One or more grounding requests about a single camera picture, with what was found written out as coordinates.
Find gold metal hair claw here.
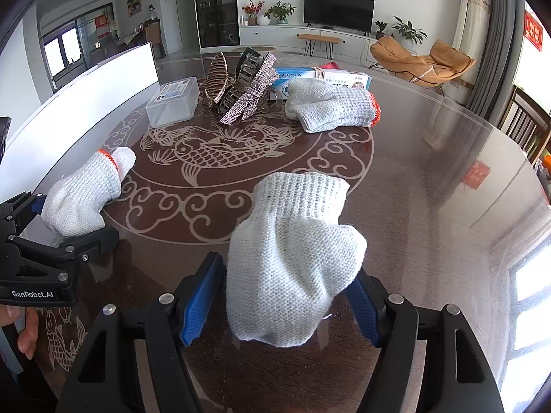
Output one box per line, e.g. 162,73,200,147
204,52,229,106

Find black flat television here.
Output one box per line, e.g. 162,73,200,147
304,0,375,33

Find dark glass display cabinet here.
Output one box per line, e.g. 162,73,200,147
193,0,241,51

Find clear plastic lidded box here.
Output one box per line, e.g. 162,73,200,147
145,76,201,129

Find red flower arrangement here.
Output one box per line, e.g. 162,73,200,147
241,0,266,27

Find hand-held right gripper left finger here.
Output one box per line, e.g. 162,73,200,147
64,252,225,413

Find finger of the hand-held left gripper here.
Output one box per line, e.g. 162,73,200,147
6,228,120,285
0,191,47,242

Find red wall decoration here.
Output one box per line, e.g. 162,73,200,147
524,10,544,53

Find slatted wooden chair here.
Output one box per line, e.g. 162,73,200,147
499,85,551,165

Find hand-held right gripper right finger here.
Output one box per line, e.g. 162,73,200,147
344,267,504,413

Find bushy green potted plant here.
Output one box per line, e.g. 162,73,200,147
263,1,298,25

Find orange lounge chair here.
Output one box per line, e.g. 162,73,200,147
370,35,478,92

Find white television cabinet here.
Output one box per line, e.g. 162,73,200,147
239,23,380,59

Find person's left hand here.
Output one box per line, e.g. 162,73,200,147
0,305,40,360

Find white knit glove orange cuff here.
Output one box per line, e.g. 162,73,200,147
284,78,383,134
41,146,137,237

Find grey curtain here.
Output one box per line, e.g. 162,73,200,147
467,0,524,117

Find wooden bench with hairpin legs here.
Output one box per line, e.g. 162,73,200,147
297,33,343,58

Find white door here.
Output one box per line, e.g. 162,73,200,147
173,0,199,51

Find rhinestone hair claw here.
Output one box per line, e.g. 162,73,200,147
215,49,279,126

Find sheer white curtain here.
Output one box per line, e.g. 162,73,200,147
451,0,492,63

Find dark wooden chair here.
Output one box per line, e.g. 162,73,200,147
142,19,167,59

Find large leafy potted plant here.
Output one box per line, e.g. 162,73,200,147
391,16,428,51

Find blue and white medicine box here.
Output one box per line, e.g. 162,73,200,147
273,66,373,100

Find large white container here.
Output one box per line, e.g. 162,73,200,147
0,41,160,246

